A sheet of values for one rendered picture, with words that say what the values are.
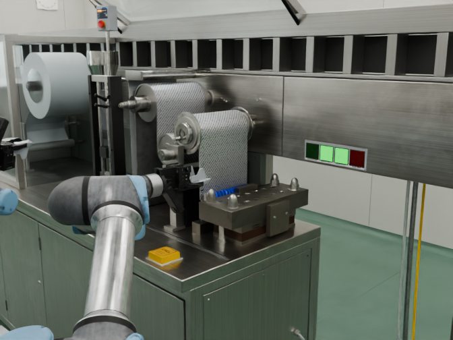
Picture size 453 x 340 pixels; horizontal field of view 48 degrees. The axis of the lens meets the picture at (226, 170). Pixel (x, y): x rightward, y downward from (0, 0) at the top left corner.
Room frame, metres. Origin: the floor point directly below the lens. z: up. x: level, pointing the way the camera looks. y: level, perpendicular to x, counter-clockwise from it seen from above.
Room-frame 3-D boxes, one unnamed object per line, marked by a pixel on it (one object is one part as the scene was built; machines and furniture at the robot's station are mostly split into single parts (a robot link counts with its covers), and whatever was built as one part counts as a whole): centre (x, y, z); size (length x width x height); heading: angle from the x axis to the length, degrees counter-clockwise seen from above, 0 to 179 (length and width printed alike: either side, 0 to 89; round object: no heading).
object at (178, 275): (2.44, 0.76, 0.88); 2.52 x 0.66 x 0.04; 44
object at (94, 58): (2.33, 0.56, 1.50); 0.14 x 0.14 x 0.06
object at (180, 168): (1.61, 0.18, 1.12); 0.12 x 0.08 x 0.09; 134
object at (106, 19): (2.15, 0.50, 1.66); 0.07 x 0.07 x 0.10; 59
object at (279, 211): (1.66, -0.18, 0.97); 0.10 x 0.03 x 0.11; 134
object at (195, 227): (1.78, 0.00, 0.92); 0.28 x 0.04 x 0.04; 134
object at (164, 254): (1.46, 0.19, 0.91); 0.07 x 0.07 x 0.02; 44
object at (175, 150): (1.73, 0.19, 1.05); 0.06 x 0.05 x 0.31; 134
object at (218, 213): (1.72, -0.11, 1.00); 0.40 x 0.16 x 0.06; 134
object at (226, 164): (1.78, 0.01, 1.11); 0.23 x 0.01 x 0.18; 134
